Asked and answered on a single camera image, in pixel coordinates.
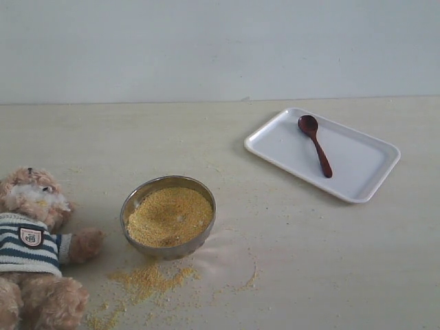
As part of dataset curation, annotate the steel bowl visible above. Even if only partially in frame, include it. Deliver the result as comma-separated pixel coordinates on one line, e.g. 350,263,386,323
120,175,216,261

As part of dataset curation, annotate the white rectangular plastic tray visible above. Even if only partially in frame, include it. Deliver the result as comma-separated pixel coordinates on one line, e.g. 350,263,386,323
244,107,401,204

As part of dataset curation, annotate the spilled yellow millet pile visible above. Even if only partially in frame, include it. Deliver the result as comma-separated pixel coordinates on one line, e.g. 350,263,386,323
86,263,198,329

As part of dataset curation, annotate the dark red wooden spoon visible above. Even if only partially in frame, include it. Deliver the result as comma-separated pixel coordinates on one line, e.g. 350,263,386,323
298,115,333,178

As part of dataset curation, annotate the plush teddy bear striped sweater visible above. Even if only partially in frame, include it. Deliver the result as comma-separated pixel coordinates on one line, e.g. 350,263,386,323
1,167,104,329

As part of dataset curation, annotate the yellow millet in bowl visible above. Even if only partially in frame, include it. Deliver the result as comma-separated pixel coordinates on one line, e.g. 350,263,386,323
127,187,214,248

